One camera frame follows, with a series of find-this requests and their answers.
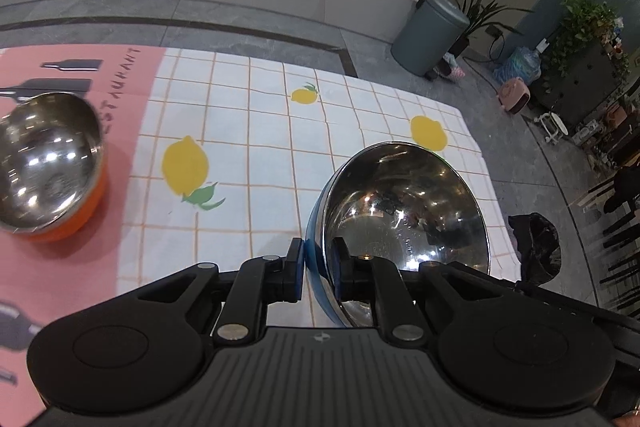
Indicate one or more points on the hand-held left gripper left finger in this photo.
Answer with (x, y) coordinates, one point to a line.
(298, 272)

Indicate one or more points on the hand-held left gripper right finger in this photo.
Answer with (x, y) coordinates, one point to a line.
(341, 268)

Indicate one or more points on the blue steel bowl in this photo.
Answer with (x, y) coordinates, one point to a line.
(400, 207)

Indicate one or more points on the printed checkered tablecloth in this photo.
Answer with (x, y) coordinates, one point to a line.
(250, 127)

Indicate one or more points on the black trash bag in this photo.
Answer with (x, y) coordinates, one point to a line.
(535, 247)

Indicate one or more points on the pink slippers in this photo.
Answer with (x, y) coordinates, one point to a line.
(450, 69)

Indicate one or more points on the pink heater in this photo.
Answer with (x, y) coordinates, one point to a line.
(515, 96)

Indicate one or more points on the grey trash can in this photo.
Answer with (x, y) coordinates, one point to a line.
(430, 34)

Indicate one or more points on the white small stool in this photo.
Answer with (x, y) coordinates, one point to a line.
(551, 126)

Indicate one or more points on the blue water bottle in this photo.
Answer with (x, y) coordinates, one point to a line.
(520, 66)

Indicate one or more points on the orange steel bowl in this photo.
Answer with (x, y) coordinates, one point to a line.
(47, 167)

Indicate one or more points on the black chair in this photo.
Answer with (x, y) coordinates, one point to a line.
(622, 202)

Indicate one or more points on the long-leaf potted plant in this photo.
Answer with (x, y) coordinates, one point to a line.
(482, 14)

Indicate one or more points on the dark storage cabinet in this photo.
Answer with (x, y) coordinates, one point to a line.
(580, 77)

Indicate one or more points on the green vine plant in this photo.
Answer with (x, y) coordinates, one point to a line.
(585, 32)

